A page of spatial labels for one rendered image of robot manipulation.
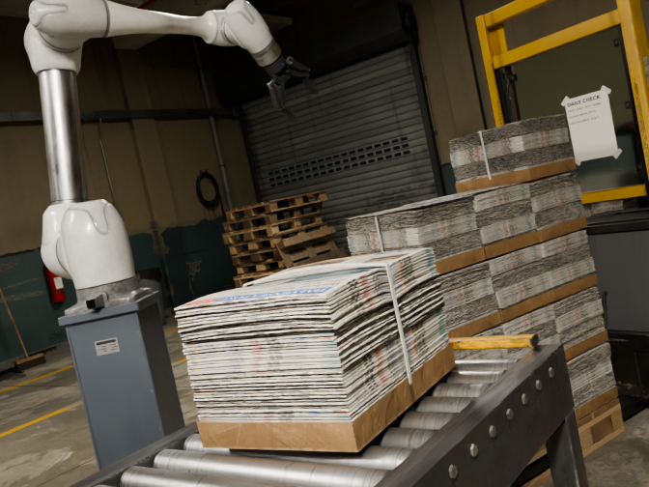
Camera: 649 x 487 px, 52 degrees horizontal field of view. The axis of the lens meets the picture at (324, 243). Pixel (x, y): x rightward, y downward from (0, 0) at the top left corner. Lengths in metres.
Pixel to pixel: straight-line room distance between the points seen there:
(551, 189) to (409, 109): 6.94
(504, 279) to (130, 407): 1.34
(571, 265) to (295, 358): 1.91
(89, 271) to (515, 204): 1.49
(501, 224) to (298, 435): 1.60
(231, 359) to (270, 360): 0.08
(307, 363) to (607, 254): 2.49
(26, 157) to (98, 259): 7.37
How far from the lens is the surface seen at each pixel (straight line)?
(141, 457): 1.19
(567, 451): 1.34
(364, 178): 9.97
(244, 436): 1.05
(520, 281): 2.51
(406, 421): 1.07
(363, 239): 2.37
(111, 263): 1.77
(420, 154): 9.47
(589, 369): 2.84
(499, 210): 2.46
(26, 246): 8.89
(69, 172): 2.00
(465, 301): 2.31
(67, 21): 1.95
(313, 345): 0.93
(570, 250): 2.75
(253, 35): 2.19
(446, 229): 2.26
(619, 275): 3.30
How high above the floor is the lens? 1.15
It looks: 3 degrees down
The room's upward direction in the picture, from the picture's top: 12 degrees counter-clockwise
